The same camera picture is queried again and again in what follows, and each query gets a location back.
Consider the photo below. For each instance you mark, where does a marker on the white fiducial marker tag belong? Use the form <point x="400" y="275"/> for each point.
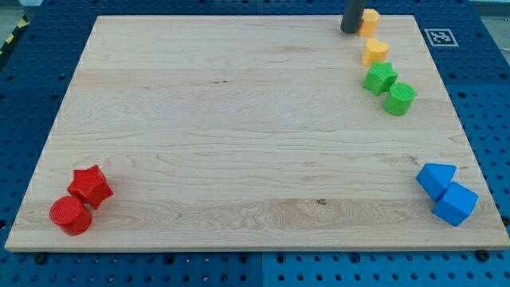
<point x="441" y="37"/>

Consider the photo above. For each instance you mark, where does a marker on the light wooden board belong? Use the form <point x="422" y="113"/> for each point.
<point x="252" y="133"/>

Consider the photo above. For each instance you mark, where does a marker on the red cylinder block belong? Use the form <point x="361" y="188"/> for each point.
<point x="70" y="214"/>

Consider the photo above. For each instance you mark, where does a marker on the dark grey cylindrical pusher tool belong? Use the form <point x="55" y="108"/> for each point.
<point x="353" y="12"/>

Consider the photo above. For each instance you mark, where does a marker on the green cylinder block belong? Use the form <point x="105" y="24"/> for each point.
<point x="399" y="98"/>

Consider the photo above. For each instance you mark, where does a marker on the blue triangle block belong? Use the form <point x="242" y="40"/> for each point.
<point x="435" y="178"/>

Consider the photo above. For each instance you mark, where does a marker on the green star block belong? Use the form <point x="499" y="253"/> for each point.
<point x="380" y="77"/>

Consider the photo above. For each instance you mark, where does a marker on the red star block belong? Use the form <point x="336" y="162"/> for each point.
<point x="91" y="186"/>

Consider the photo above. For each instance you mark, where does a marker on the yellow hexagon block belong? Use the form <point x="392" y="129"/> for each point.
<point x="369" y="23"/>

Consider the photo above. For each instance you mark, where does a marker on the blue cube block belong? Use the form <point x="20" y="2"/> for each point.
<point x="456" y="204"/>

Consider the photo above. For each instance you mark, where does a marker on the yellow heart block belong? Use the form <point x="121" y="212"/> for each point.
<point x="375" y="51"/>

